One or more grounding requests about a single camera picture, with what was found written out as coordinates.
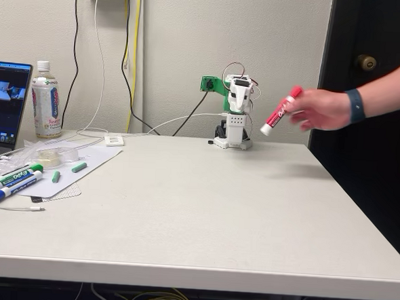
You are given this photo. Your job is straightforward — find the red dry erase marker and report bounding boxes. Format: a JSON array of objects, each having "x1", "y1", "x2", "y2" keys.
[{"x1": 258, "y1": 83, "x2": 304, "y2": 139}]

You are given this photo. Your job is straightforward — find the green dry erase marker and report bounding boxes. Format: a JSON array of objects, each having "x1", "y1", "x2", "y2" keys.
[{"x1": 0, "y1": 160, "x2": 45, "y2": 195}]

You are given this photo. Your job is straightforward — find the person's hand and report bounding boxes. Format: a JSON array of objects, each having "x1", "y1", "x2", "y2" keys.
[{"x1": 285, "y1": 86, "x2": 355, "y2": 135}]

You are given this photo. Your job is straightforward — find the dark wrist watch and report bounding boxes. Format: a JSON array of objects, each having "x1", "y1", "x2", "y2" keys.
[{"x1": 342, "y1": 87, "x2": 368, "y2": 126}]

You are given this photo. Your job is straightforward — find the brass door knob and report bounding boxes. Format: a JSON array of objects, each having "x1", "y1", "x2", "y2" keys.
[{"x1": 355, "y1": 54, "x2": 378, "y2": 74}]

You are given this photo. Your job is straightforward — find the white plastic adapter box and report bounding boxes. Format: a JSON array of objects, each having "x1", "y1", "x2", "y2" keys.
[{"x1": 103, "y1": 132, "x2": 125, "y2": 148}]

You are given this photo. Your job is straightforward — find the dark door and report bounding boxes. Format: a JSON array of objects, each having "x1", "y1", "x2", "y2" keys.
[{"x1": 301, "y1": 0, "x2": 400, "y2": 265}]

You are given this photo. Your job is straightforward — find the white paper sheet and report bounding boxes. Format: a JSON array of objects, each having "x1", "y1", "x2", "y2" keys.
[{"x1": 13, "y1": 138, "x2": 125, "y2": 204}]

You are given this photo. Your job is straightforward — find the plastic tea bottle white cap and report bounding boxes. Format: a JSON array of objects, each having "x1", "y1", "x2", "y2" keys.
[{"x1": 28, "y1": 60, "x2": 67, "y2": 140}]

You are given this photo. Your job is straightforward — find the white mesh pad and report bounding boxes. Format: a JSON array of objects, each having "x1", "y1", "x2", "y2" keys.
[{"x1": 42, "y1": 182, "x2": 83, "y2": 204}]

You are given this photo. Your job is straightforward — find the clear plastic bags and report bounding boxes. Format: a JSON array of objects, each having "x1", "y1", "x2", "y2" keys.
[{"x1": 0, "y1": 137, "x2": 41, "y2": 185}]

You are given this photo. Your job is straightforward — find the grey laptop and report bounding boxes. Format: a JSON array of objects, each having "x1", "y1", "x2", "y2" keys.
[{"x1": 0, "y1": 60, "x2": 35, "y2": 166}]

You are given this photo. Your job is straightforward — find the red black servo cable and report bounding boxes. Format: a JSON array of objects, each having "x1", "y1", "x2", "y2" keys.
[{"x1": 221, "y1": 60, "x2": 264, "y2": 100}]

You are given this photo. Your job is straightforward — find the green camera mount with camera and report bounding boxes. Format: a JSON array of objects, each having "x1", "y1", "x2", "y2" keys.
[{"x1": 199, "y1": 75, "x2": 235, "y2": 113}]

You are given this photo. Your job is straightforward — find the white usb cable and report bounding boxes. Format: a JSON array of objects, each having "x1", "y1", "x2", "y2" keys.
[{"x1": 121, "y1": 107, "x2": 228, "y2": 145}]

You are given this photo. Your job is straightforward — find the black camera cable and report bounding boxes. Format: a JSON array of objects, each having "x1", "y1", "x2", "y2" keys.
[{"x1": 117, "y1": 0, "x2": 217, "y2": 140}]

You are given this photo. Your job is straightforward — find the yellow cable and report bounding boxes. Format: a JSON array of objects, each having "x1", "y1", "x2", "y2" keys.
[
  {"x1": 126, "y1": 0, "x2": 142, "y2": 134},
  {"x1": 121, "y1": 0, "x2": 133, "y2": 68}
]

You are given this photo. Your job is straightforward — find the white charger cable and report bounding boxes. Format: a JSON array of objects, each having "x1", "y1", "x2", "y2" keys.
[{"x1": 43, "y1": 0, "x2": 119, "y2": 151}]

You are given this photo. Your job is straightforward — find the thin white plug cable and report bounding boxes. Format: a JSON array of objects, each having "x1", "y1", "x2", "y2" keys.
[{"x1": 0, "y1": 197, "x2": 47, "y2": 213}]

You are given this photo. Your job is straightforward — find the white cable under table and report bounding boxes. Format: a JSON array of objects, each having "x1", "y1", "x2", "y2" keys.
[{"x1": 89, "y1": 282, "x2": 119, "y2": 300}]

